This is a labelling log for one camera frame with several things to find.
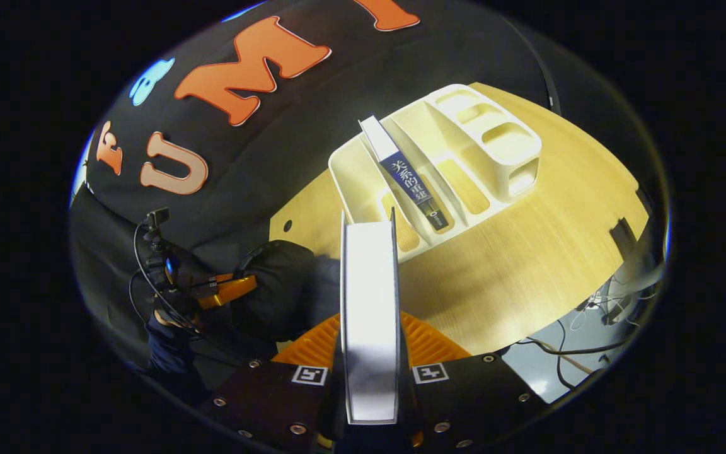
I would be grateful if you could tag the white plastic bookshelf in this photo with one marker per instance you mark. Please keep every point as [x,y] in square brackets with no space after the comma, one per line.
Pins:
[495,145]

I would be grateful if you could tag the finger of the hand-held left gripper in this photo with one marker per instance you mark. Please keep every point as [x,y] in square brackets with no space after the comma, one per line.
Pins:
[230,290]

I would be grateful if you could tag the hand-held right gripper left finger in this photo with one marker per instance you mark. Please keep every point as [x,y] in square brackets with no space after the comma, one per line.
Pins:
[275,403]

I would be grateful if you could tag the portrait cover book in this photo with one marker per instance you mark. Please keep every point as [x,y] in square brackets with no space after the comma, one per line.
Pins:
[369,315]

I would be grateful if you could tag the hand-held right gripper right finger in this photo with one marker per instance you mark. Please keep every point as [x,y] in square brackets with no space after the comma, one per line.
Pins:
[464,403]

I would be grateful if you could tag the black schoolbag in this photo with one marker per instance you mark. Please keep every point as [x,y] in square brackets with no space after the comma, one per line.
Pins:
[281,284]

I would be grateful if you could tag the dark blue book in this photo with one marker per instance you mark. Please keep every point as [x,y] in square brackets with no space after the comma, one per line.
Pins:
[410,183]

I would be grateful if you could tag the black table edge bracket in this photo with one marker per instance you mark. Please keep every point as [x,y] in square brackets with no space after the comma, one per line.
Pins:
[622,234]

